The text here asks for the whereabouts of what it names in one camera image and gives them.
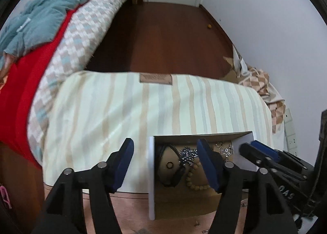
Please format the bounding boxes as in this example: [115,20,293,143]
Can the silver charm jewelry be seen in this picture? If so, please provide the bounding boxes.
[215,141,233,161]

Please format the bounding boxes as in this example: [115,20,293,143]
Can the white power strip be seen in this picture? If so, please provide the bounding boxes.
[284,108,298,157]

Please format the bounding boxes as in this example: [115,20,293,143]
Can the white cardboard box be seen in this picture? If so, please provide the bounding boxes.
[147,131,257,221]

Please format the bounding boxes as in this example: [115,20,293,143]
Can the black fitness band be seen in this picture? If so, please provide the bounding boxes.
[154,143,186,187]

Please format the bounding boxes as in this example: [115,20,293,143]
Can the pink and striped table cloth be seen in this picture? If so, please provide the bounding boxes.
[42,71,273,233]

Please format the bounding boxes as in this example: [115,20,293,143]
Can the brown checkered cloth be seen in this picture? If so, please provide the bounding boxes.
[239,67,286,134]

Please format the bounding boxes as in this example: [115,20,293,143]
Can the red bed sheet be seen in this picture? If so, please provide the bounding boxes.
[0,0,127,170]

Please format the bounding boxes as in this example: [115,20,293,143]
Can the torn cardboard pieces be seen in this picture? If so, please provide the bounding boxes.
[221,45,250,84]

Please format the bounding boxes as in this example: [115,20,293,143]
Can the teal blue blanket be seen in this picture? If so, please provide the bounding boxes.
[1,0,88,69]

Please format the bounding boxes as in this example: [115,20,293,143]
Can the wooden bead bracelet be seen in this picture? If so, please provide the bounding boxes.
[185,163,213,190]

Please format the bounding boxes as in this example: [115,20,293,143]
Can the silver chain bracelet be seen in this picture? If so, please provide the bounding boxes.
[179,147,200,167]

